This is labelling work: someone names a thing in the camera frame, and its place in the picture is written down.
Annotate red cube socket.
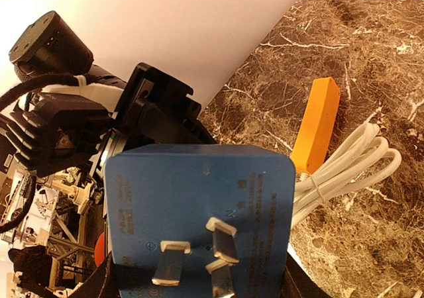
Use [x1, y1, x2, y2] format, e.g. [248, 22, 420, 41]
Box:
[94, 232, 106, 267]

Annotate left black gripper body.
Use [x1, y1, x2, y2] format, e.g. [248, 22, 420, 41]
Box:
[87, 63, 215, 185]

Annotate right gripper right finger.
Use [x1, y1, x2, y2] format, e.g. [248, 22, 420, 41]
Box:
[281, 254, 331, 298]

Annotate orange power strip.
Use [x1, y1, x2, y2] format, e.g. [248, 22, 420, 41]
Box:
[291, 77, 341, 174]

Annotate blue cube socket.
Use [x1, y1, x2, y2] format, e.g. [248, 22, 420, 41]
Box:
[104, 144, 295, 297]

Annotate white power cable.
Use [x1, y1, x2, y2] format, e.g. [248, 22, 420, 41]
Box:
[291, 123, 402, 229]

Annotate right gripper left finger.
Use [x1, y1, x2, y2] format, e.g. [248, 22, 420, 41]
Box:
[71, 254, 119, 298]

